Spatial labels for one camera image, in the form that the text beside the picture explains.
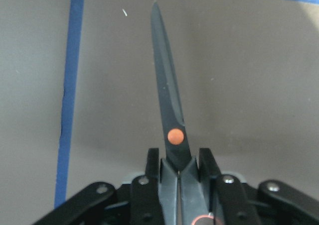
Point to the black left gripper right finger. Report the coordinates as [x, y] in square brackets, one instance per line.
[233, 202]

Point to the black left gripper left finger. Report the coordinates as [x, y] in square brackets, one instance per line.
[100, 203]

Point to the grey orange scissors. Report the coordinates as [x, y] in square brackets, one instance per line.
[181, 189]

